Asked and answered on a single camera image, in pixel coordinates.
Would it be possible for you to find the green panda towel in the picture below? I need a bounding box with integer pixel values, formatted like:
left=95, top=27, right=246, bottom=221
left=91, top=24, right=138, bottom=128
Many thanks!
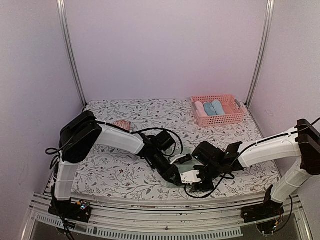
left=165, top=146, right=199, bottom=189

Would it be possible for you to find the light blue towel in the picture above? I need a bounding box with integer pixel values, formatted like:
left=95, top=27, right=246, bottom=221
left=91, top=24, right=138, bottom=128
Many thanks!
left=211, top=99, right=226, bottom=116

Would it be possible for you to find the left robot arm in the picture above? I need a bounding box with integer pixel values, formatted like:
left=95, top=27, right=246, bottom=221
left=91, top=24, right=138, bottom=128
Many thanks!
left=45, top=111, right=182, bottom=217

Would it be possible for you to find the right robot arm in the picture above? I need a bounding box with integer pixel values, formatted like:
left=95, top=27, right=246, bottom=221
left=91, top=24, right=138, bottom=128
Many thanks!
left=181, top=119, right=320, bottom=218

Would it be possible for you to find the rolled blue towel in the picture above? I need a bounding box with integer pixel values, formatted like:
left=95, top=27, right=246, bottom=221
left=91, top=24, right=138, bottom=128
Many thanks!
left=203, top=102, right=217, bottom=117

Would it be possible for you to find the rolled pink towel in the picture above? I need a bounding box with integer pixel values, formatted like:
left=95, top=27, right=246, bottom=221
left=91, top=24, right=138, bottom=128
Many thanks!
left=194, top=101, right=208, bottom=117

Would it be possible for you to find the floral table mat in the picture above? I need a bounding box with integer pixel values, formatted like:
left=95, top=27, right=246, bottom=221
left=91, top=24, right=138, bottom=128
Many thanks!
left=72, top=99, right=280, bottom=201

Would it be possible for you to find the pink plastic basket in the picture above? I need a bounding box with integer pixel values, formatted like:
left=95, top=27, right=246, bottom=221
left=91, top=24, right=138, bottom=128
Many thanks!
left=191, top=94, right=247, bottom=127

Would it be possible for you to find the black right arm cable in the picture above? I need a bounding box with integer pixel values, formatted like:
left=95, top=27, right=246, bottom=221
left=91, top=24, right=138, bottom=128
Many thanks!
left=184, top=119, right=320, bottom=200

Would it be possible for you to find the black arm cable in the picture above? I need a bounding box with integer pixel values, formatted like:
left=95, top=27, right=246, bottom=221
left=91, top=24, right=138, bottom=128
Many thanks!
left=44, top=121, right=185, bottom=171
left=184, top=119, right=320, bottom=200

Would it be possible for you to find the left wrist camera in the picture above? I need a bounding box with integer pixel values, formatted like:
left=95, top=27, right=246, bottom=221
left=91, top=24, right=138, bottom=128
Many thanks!
left=169, top=153, right=192, bottom=165

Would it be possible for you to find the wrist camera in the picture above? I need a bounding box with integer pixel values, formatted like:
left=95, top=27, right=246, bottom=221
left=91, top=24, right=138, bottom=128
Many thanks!
left=169, top=153, right=192, bottom=165
left=180, top=170, right=202, bottom=185

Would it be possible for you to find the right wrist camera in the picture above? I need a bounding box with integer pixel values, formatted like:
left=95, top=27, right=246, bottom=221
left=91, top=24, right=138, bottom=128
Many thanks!
left=180, top=170, right=202, bottom=185

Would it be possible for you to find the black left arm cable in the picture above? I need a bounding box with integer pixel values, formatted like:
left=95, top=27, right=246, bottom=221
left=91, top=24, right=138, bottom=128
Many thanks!
left=44, top=121, right=185, bottom=171

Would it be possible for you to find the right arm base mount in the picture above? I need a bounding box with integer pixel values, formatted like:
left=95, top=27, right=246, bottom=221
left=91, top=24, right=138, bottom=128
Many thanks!
left=240, top=203, right=284, bottom=223

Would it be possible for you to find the front aluminium rail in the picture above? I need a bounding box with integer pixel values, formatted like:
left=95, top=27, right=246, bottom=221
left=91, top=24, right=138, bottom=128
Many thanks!
left=28, top=193, right=303, bottom=238

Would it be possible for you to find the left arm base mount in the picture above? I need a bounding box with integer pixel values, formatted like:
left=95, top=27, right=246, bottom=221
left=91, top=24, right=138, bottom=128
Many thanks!
left=48, top=200, right=92, bottom=223

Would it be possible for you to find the right aluminium frame post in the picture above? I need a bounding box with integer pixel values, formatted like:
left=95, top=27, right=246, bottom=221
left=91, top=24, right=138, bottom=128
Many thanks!
left=245, top=0, right=275, bottom=109

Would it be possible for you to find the aluminium frame post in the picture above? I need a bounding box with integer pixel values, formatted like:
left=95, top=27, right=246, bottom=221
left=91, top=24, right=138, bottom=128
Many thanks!
left=56, top=0, right=87, bottom=108
left=245, top=0, right=275, bottom=109

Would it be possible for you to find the left aluminium frame post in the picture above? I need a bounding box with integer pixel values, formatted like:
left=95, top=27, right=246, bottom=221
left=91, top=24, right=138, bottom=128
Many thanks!
left=56, top=0, right=87, bottom=108

